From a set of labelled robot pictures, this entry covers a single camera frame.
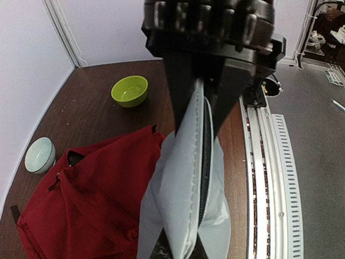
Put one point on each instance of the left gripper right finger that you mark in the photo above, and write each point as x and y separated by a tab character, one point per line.
199	251

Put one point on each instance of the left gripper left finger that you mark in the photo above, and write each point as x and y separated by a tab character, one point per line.
162	249

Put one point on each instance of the front aluminium rail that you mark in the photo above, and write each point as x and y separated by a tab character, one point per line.
274	211

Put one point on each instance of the grey pouch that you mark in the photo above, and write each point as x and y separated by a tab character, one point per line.
186	194

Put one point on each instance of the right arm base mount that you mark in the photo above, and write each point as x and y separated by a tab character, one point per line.
255	95

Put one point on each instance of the red backpack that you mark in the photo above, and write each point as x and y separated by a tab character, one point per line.
88	204

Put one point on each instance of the right aluminium frame post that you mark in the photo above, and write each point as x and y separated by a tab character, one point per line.
59	21

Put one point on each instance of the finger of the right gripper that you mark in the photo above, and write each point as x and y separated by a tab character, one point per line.
235	76
180	79

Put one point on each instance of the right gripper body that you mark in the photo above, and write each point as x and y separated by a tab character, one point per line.
241	30

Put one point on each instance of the light blue ceramic bowl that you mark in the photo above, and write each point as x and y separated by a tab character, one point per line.
40	156

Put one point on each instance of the lime green bowl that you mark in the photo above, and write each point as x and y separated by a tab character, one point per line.
130	91

